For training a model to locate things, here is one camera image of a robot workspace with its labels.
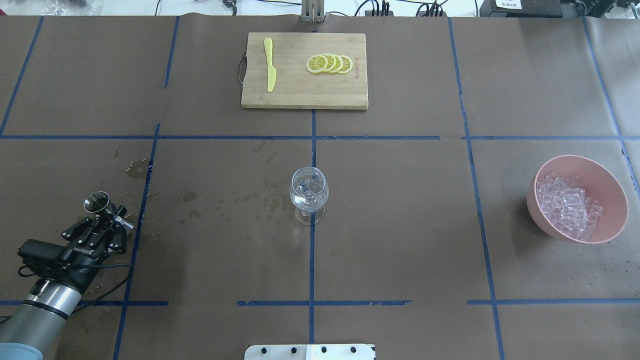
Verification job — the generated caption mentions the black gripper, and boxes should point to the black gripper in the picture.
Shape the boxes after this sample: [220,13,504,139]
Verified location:
[47,205,128,291]

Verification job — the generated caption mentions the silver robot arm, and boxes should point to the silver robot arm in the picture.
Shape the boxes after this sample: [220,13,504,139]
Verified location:
[1,205,133,360]

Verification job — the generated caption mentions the clear wine glass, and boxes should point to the clear wine glass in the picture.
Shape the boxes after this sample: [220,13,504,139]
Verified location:
[289,166,330,226]

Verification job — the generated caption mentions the clear ice cubes pile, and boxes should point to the clear ice cubes pile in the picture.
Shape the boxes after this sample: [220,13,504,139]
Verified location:
[535,172,604,242]

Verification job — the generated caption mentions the bamboo cutting board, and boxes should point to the bamboo cutting board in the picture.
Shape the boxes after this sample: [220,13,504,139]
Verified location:
[241,32,370,111]

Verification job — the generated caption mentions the yellow plastic knife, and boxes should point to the yellow plastic knife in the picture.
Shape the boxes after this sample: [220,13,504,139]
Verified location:
[263,38,278,92]

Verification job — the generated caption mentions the lemon slice leftmost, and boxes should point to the lemon slice leftmost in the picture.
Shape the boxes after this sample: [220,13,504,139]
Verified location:
[305,54,329,74]

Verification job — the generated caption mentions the lemon slice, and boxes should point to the lemon slice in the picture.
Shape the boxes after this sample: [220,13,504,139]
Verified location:
[305,54,329,74]
[322,54,339,73]
[329,54,344,74]
[337,55,354,75]

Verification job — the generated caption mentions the lemon slice rightmost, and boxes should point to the lemon slice rightmost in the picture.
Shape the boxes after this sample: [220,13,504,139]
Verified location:
[337,55,354,75]

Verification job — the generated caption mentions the pink bowl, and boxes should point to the pink bowl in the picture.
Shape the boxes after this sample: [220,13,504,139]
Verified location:
[525,154,629,245]

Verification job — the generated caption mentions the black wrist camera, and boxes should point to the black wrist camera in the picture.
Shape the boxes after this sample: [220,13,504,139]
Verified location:
[17,239,66,275]

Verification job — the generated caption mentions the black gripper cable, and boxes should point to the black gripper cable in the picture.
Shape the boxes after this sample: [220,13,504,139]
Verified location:
[19,262,133,308]

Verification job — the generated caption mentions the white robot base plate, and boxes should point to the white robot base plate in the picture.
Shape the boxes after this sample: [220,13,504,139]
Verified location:
[244,343,377,360]

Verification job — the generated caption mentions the aluminium frame post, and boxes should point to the aluminium frame post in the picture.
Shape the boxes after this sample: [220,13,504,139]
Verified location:
[301,0,327,24]

